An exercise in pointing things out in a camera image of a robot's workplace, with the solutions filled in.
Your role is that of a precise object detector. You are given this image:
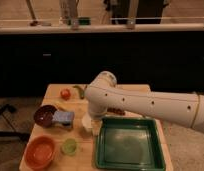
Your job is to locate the blue sponge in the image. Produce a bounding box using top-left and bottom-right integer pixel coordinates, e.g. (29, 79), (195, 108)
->
(52, 110), (75, 124)

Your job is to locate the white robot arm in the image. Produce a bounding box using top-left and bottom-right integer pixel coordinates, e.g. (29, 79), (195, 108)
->
(85, 71), (204, 134)

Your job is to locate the dark maroon bowl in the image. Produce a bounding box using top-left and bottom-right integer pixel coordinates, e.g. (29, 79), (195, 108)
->
(34, 105), (57, 127)

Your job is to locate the orange-red bowl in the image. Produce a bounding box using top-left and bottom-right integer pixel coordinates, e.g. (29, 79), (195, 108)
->
(24, 136), (56, 171)

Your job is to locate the green chili pepper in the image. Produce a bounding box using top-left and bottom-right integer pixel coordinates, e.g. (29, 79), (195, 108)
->
(73, 85), (85, 99)

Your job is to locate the bunch of red grapes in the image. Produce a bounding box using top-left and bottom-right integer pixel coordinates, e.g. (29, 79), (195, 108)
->
(107, 108), (125, 116)

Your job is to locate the red tomato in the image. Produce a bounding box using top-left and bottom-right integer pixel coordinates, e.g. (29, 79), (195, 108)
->
(60, 89), (71, 100)

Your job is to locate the white cup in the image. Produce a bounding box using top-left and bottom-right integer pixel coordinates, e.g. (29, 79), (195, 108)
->
(82, 114), (92, 132)

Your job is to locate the small dark metal cup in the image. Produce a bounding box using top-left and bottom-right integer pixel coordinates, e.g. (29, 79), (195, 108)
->
(62, 123), (73, 130)

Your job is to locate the green plastic tray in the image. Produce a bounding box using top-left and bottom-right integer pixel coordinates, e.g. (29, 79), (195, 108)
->
(94, 117), (166, 171)

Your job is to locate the green box on counter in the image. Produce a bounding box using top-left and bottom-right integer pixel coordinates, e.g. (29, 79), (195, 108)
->
(79, 17), (91, 25)

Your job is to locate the small green cup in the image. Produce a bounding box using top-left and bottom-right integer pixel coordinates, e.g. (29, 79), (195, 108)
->
(61, 138), (77, 156)

